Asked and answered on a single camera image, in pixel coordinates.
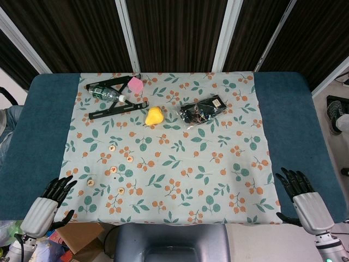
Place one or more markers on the grey robot torso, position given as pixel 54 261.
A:
pixel 169 240

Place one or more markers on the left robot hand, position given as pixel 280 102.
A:
pixel 41 215

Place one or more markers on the person in blue jeans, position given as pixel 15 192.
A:
pixel 11 122

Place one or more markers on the black metal bracket frame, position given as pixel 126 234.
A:
pixel 117 110

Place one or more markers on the black item in plastic bag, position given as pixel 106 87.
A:
pixel 203 110

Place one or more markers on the black shoe tip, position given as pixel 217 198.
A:
pixel 345 172

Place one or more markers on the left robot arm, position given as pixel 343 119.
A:
pixel 13 252

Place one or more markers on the teal table cover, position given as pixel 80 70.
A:
pixel 41 136

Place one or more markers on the dark knit sneaker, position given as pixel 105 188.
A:
pixel 334 117

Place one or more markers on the wooden button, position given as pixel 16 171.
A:
pixel 129 159
pixel 112 148
pixel 113 169
pixel 90 182
pixel 121 190

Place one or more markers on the floral printed tablecloth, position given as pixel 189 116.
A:
pixel 177 169

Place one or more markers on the white partition post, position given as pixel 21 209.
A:
pixel 128 35
pixel 274 35
pixel 24 43
pixel 226 35
pixel 330 79

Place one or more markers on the pink cube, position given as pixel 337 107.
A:
pixel 135 85

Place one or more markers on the white trouser leg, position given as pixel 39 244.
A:
pixel 343 122

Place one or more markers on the green plastic bag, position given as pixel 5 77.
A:
pixel 9 232

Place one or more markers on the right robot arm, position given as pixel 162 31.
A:
pixel 328 248

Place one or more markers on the clear plastic water bottle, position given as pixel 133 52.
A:
pixel 105 93

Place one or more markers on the black floor stand base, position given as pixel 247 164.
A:
pixel 339 98

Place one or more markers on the brown cardboard box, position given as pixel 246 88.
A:
pixel 79 237

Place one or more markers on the yellow toy pear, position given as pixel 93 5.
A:
pixel 154 116

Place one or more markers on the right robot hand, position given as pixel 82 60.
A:
pixel 313 210

